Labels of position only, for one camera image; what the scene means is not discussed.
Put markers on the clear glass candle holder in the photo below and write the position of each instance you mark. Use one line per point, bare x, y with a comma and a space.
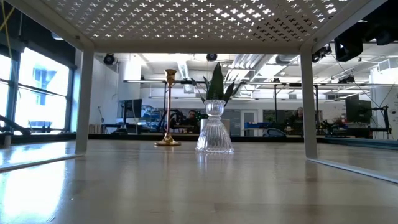
214, 137

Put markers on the gold candlestick holder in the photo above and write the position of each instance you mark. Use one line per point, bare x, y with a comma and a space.
168, 143

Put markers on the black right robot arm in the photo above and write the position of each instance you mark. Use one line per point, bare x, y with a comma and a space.
348, 46

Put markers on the person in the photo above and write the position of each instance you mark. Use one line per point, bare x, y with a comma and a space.
298, 116
191, 116

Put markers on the green succulent plant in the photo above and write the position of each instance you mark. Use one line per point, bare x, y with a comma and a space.
216, 84

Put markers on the black ceiling spotlight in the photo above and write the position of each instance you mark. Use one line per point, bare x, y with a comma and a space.
109, 59
321, 53
211, 57

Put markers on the white perforated metal shelf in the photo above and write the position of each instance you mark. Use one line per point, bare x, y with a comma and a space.
199, 46

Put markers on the black computer monitor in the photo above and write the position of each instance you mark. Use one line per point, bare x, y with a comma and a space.
132, 107
357, 110

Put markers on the large window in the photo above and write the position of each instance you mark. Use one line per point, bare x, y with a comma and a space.
40, 102

